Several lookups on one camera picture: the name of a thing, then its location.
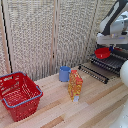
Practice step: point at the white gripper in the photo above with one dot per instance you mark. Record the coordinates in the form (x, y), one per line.
(111, 39)

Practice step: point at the red plastic bowl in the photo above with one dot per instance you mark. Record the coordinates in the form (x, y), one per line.
(102, 53)

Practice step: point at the white black Franka robot arm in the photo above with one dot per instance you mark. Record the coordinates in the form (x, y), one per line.
(115, 16)

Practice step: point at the black toaster oven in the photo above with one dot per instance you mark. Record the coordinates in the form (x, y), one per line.
(124, 50)

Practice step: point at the orange yellow carton box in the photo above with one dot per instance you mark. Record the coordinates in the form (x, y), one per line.
(75, 86)

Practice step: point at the blue mug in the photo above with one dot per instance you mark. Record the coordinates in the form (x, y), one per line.
(64, 74)

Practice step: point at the woven folding screen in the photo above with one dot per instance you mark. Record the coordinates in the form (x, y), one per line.
(30, 33)

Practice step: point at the red plastic shopping basket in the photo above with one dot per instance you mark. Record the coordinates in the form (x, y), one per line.
(20, 100)

